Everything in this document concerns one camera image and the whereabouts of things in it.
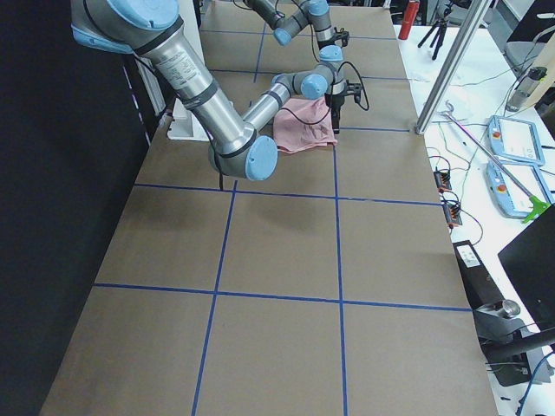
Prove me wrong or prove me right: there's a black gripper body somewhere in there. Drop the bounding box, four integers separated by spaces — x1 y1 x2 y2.
325 93 345 113

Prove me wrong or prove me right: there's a pink Snoopy t-shirt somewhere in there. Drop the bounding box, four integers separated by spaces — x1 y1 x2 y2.
272 98 337 154

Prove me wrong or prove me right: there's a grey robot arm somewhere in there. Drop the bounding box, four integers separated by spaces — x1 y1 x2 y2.
70 1 346 181
244 0 336 49

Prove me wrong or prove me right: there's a red cylinder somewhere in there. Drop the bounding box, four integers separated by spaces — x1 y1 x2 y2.
398 0 420 40

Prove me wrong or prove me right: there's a far orange terminal block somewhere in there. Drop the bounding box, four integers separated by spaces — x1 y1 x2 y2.
433 169 452 193

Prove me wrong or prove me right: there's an orange terminal block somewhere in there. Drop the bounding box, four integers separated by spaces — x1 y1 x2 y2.
442 200 462 229
433 169 452 193

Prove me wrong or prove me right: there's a near orange terminal block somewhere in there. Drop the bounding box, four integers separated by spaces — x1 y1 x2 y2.
442 200 462 229

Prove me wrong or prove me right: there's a far blue teach pendant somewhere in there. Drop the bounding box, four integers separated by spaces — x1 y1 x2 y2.
487 115 545 166

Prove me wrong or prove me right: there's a blue teach pendant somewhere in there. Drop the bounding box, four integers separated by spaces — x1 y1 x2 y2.
486 161 554 220
487 115 545 166

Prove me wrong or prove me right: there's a near blue teach pendant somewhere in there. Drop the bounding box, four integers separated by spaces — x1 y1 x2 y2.
486 161 554 220

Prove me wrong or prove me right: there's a clear water bottle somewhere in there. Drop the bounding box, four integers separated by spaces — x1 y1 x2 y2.
506 66 547 113

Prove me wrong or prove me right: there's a metal grabber stick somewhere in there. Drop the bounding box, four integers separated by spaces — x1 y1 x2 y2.
441 101 552 223

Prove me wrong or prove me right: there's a black power adapter box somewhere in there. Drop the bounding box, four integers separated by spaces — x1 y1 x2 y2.
453 240 502 309

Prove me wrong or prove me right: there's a black monitor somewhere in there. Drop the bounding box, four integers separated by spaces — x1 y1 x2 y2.
498 211 554 329

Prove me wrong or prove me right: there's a black monitor stand clamp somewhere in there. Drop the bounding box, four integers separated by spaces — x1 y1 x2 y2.
473 301 554 387

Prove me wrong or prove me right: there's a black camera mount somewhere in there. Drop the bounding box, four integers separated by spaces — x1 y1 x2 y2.
343 82 362 104
332 27 349 48

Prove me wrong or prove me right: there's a right black braided cable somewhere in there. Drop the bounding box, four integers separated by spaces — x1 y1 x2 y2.
277 60 372 127

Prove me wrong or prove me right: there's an aluminium frame post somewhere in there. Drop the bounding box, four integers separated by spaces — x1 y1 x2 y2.
415 1 497 135

